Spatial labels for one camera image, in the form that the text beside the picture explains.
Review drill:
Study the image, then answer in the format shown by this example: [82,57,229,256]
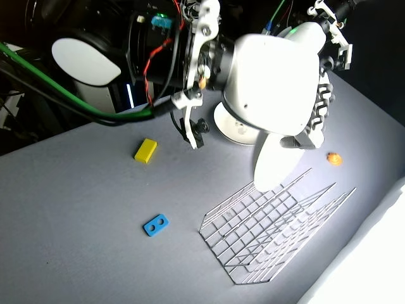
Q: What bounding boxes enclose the white plate with black rim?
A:
[213,101,265,146]
[252,131,306,193]

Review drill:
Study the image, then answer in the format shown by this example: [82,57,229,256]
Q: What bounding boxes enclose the silver wire plate rack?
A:
[198,167,358,285]

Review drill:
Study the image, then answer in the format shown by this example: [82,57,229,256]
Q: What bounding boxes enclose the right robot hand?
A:
[221,31,336,150]

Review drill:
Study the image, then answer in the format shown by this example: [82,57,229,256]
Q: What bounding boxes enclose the red twisted wire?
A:
[142,12,186,107]

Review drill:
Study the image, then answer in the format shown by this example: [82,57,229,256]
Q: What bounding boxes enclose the green cable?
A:
[0,42,156,123]

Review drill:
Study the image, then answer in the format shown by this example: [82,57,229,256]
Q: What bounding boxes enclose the yellow rectangular block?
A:
[134,137,158,165]

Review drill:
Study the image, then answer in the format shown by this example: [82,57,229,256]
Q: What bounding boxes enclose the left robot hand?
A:
[278,21,327,58]

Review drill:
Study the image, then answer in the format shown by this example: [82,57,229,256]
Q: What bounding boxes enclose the orange swirl cookie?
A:
[327,151,343,167]

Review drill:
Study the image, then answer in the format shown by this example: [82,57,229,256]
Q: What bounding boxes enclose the blue block with two holes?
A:
[142,214,170,238]

